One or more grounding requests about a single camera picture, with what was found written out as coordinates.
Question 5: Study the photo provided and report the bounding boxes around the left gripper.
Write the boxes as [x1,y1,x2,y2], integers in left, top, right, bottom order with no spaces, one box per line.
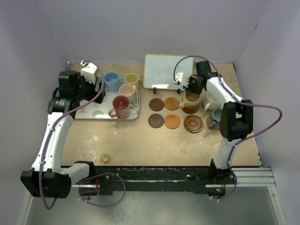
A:
[74,72,105,104]

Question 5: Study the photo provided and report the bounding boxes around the tan stoneware mug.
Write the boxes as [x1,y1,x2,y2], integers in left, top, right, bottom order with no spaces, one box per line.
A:
[178,91,200,109]

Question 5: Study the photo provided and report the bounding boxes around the white mug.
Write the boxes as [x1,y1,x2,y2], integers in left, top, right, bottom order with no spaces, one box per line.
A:
[202,92,220,112]

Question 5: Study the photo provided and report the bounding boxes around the floral serving tray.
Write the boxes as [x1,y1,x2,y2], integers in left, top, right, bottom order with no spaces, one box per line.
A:
[75,80,141,120]

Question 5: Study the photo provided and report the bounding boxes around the light wood coaster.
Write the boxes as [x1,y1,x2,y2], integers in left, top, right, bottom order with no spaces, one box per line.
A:
[165,114,180,129]
[164,97,180,111]

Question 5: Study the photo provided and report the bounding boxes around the grey stoneware cup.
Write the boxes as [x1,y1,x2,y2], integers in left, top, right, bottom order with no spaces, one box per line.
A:
[208,109,222,128]

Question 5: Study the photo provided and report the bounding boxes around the ringed brown wood coaster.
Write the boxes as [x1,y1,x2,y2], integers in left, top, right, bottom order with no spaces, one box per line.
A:
[183,115,203,133]

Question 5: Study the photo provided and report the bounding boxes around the dark walnut coaster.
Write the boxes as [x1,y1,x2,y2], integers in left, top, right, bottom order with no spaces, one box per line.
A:
[149,98,165,112]
[148,113,164,128]

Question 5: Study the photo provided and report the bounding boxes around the pink mug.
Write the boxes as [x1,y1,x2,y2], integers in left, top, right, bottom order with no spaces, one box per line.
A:
[119,84,137,104]

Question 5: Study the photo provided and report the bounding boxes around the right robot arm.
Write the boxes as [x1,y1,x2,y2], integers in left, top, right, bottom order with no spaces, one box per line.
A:
[186,61,253,183]

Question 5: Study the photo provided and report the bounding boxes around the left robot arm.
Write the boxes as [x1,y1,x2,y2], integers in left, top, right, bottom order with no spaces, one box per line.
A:
[21,68,105,198]

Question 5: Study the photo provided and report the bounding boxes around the light blue mug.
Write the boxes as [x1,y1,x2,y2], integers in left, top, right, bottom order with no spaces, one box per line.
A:
[104,71,121,92]

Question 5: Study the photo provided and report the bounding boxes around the yellow-framed whiteboard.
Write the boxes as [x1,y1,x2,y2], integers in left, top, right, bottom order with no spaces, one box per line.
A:
[143,54,194,90]

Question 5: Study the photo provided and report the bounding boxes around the red floral mug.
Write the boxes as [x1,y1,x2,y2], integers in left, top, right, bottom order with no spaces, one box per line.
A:
[108,96,130,119]

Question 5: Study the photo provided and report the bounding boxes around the pale yellow mug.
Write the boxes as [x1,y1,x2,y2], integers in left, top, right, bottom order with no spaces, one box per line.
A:
[125,73,139,88]

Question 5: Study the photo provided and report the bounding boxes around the yellow tape roll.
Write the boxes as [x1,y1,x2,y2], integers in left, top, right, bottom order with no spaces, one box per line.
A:
[101,153,111,164]

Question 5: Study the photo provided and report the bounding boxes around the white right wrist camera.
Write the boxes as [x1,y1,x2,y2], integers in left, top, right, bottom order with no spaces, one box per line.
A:
[173,72,190,89]

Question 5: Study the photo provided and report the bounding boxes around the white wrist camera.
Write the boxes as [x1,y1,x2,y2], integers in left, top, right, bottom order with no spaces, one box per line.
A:
[80,61,98,84]
[173,72,190,89]

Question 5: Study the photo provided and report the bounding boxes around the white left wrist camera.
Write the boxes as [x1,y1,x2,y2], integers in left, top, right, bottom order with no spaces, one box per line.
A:
[80,61,98,84]

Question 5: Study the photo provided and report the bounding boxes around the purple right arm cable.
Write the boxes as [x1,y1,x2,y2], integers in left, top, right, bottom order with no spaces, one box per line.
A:
[172,55,283,204]

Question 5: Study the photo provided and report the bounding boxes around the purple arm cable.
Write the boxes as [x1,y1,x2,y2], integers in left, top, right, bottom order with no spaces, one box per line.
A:
[38,60,127,210]
[172,55,283,204]

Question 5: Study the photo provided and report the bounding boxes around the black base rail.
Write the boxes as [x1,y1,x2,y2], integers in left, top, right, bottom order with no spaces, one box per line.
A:
[67,165,236,196]

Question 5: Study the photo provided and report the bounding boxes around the aluminium frame rail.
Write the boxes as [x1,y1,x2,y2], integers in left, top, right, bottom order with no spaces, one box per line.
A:
[27,167,277,188]

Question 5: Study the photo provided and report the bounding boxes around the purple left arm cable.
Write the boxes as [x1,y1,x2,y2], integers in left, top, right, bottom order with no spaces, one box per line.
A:
[38,60,127,210]

